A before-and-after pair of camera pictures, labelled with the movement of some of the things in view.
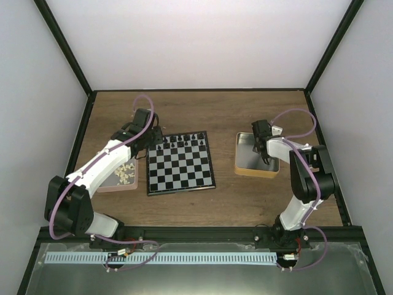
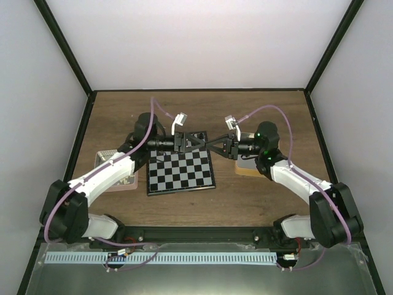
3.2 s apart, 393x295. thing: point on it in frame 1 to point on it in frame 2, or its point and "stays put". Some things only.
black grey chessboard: x=182 y=163 stays put
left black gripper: x=158 y=138 to x=180 y=142
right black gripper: x=254 y=149 to x=230 y=147
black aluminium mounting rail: x=212 y=235 stays put
